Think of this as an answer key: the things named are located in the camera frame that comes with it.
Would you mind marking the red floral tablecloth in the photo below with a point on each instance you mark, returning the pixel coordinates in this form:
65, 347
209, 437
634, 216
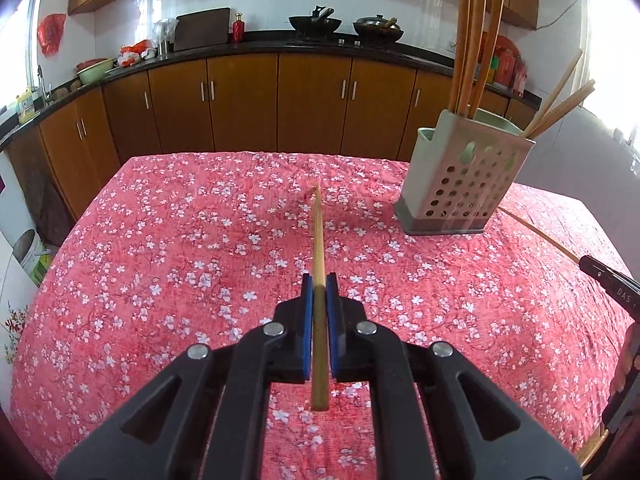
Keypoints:
175, 270

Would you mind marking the red bag of bottles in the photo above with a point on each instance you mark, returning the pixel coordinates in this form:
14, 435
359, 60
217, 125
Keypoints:
507, 65

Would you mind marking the black kitchen countertop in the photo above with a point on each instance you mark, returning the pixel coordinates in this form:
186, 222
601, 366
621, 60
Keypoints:
260, 46

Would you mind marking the dark cloth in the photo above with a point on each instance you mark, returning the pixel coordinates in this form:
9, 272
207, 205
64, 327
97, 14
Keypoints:
52, 215

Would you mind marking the red and white packaging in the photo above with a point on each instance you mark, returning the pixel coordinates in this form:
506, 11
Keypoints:
135, 52

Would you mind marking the brown lower kitchen cabinets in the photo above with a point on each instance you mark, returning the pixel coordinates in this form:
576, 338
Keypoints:
240, 100

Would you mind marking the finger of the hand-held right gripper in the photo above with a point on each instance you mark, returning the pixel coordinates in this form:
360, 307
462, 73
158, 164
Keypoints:
615, 285

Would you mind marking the person's right hand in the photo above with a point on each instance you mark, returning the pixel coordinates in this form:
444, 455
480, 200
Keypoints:
627, 360

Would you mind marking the black wok with wooden spatula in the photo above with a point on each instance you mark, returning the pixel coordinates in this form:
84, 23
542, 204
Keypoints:
377, 30

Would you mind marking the dark cutting board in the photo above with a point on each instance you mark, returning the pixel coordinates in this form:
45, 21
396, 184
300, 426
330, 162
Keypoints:
202, 30

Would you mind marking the red bottle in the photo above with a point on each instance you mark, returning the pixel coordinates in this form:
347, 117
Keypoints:
238, 30

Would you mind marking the white bucket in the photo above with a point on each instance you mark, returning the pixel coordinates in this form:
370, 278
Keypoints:
30, 260

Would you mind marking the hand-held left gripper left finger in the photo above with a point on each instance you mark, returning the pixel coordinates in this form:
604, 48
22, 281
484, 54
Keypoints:
308, 330

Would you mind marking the yellow detergent bottle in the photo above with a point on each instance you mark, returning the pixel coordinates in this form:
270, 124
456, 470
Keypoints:
27, 110

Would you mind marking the metal faucet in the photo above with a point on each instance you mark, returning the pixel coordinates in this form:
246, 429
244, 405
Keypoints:
42, 82

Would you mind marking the black gas stove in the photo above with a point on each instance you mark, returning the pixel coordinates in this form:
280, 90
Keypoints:
347, 40

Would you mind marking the steel cups in plastic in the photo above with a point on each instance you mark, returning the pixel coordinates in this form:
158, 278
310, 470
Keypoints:
165, 37

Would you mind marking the green basin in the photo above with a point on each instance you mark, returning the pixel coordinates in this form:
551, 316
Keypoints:
95, 72

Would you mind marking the grey perforated chopstick holder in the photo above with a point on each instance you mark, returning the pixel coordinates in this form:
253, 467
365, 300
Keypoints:
452, 135

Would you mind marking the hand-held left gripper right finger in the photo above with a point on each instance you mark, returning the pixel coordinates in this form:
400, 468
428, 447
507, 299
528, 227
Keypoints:
334, 340

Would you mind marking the red plastic bag on wall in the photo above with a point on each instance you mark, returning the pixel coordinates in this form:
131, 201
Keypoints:
52, 35

